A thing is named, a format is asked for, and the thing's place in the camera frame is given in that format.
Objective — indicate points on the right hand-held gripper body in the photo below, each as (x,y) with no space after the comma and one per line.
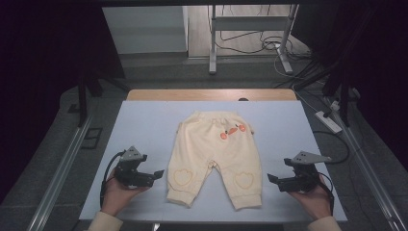
(304,178)

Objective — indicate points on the black floor frame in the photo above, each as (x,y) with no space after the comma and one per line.
(92,138)

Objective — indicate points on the person's left hand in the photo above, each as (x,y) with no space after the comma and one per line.
(117,195)

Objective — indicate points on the aluminium rail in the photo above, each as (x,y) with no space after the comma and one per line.
(369,173)
(61,170)

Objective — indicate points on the person's right hand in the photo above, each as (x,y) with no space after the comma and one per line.
(312,200)

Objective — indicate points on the white plug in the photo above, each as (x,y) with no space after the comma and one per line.
(335,106)

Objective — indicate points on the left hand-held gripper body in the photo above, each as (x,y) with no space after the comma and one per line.
(130,170)

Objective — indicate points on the white metal stand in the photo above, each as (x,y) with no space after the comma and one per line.
(248,23)

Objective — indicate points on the dark curtain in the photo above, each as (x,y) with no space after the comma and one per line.
(48,80)
(378,64)

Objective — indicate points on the white power strip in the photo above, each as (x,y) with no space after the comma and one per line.
(328,122)

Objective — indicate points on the wooden table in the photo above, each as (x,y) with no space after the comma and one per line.
(192,94)

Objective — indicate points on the cream baby pants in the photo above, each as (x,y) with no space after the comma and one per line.
(208,150)

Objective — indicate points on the black stand leg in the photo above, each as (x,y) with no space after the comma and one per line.
(82,102)
(344,102)

